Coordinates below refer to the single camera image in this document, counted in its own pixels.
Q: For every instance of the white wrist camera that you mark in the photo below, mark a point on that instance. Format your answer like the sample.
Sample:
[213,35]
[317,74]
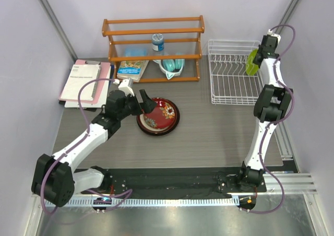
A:
[273,34]
[125,86]

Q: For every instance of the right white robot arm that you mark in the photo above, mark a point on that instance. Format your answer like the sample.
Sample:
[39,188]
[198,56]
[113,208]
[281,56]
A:
[270,107]

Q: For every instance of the white slotted cable duct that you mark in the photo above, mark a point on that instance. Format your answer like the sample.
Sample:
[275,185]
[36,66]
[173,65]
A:
[98,202]

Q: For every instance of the white spiral manual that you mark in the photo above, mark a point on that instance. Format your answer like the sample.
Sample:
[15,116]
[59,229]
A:
[79,76]

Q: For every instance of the white wire dish rack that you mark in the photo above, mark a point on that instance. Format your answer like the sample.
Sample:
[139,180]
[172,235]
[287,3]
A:
[229,82]

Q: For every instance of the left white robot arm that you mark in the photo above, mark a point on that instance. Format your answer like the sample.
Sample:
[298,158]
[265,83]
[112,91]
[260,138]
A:
[55,178]

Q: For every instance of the dark patterned plate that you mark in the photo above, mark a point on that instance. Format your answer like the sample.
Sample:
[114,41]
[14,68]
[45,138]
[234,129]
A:
[163,115]

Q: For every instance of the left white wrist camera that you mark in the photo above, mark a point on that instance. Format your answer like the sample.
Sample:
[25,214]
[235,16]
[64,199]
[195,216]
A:
[125,86]

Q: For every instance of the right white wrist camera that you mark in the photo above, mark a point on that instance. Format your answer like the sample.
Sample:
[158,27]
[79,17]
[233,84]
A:
[273,34]

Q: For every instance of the white board under folder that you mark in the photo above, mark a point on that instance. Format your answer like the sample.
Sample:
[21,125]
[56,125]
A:
[101,101]

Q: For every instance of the pink folder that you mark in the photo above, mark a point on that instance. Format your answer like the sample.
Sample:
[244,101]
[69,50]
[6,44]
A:
[104,75]

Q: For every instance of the brown rimmed cream plate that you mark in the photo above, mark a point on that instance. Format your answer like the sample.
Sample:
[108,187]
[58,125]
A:
[178,118]

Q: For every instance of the orange wooden shelf rack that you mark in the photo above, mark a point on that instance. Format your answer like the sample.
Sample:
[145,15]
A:
[182,40]

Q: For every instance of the green plate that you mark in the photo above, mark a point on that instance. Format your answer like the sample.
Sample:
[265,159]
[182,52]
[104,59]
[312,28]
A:
[251,68]

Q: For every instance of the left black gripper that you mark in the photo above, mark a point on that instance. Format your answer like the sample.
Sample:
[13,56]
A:
[148,104]

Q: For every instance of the red rimmed grey plate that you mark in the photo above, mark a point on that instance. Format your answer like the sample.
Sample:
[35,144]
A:
[142,121]

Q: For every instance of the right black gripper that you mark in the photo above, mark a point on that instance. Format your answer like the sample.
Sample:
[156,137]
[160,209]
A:
[259,49]

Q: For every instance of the blue paperback book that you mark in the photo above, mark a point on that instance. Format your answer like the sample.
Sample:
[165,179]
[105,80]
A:
[132,69]

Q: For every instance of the light blue box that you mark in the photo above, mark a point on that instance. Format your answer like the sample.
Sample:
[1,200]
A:
[135,52]

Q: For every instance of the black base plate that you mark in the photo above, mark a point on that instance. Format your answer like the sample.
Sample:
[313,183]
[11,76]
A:
[181,182]

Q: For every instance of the blue lidded jar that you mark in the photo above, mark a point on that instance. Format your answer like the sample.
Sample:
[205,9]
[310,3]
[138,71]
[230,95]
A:
[157,40]

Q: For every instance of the teal cat ear headphones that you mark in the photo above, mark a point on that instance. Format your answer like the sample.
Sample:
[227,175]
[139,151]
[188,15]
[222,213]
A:
[171,68]

